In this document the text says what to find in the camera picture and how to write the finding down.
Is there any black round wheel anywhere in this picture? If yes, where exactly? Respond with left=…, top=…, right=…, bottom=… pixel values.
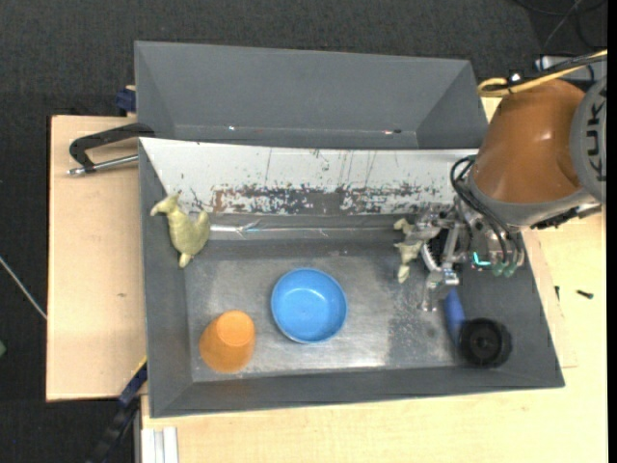
left=456, top=317, right=513, bottom=369

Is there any grey metal bin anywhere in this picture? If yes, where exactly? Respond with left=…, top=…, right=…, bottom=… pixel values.
left=133, top=40, right=566, bottom=419

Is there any large yellow-green toy animal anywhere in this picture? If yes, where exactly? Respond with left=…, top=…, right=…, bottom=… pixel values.
left=149, top=193, right=212, bottom=269

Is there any pale wood board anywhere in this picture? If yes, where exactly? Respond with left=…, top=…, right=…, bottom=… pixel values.
left=45, top=113, right=578, bottom=403

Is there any blue bowl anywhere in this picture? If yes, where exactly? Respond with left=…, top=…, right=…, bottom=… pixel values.
left=270, top=267, right=349, bottom=344

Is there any orange cup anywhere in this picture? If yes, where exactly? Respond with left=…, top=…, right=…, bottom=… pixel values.
left=198, top=310, right=256, bottom=374

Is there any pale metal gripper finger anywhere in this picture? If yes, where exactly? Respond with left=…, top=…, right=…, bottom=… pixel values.
left=420, top=267, right=462, bottom=313
left=415, top=213, right=454, bottom=241

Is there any blue handle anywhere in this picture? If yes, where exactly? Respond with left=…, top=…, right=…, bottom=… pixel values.
left=442, top=287, right=467, bottom=346

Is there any small yellow-green toy animal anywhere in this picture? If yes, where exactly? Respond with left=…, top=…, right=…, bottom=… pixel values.
left=392, top=217, right=428, bottom=285

